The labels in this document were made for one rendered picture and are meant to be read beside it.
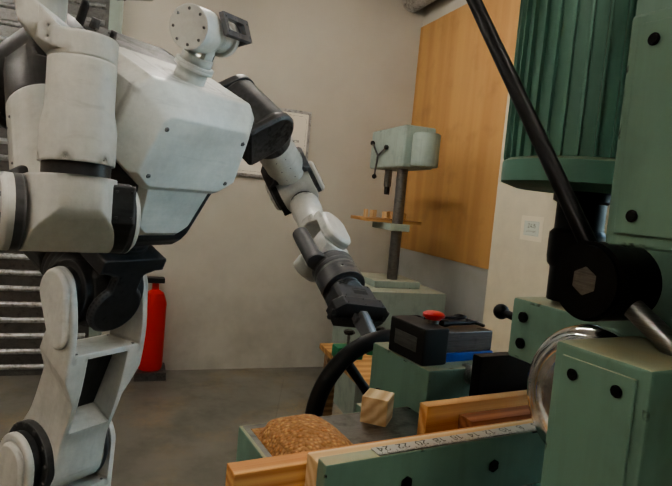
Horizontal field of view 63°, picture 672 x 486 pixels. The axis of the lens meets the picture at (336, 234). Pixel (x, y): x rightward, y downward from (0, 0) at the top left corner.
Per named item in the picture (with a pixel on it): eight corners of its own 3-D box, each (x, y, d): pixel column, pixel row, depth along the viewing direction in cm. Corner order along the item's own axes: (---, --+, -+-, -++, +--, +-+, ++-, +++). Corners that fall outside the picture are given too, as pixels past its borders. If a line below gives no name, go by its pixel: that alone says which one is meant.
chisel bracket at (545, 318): (546, 364, 68) (554, 296, 67) (657, 406, 55) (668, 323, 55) (502, 367, 64) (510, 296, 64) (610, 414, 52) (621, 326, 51)
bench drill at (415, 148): (395, 388, 350) (420, 138, 340) (444, 429, 291) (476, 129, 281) (323, 390, 334) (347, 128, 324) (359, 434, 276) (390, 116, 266)
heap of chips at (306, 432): (319, 421, 65) (321, 398, 65) (374, 471, 54) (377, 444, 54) (250, 429, 61) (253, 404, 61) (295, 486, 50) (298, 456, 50)
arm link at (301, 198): (297, 249, 126) (284, 208, 142) (337, 229, 126) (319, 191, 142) (277, 213, 120) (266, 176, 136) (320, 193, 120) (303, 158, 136)
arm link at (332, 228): (328, 277, 116) (315, 243, 127) (355, 246, 113) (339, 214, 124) (304, 264, 112) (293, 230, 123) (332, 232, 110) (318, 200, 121)
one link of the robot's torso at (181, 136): (-29, 175, 93) (32, -31, 83) (138, 188, 122) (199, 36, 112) (56, 275, 80) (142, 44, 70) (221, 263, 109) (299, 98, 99)
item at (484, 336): (446, 339, 86) (450, 305, 86) (497, 361, 76) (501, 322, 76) (375, 343, 80) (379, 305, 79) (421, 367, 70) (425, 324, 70)
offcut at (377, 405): (385, 427, 65) (388, 401, 65) (359, 421, 66) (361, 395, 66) (392, 417, 68) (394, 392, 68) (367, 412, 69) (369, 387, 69)
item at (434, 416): (556, 429, 69) (561, 385, 69) (565, 434, 68) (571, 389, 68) (414, 453, 59) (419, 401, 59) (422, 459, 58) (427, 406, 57)
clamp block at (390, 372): (443, 393, 88) (449, 337, 88) (505, 427, 76) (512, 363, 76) (364, 401, 81) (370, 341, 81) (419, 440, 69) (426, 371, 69)
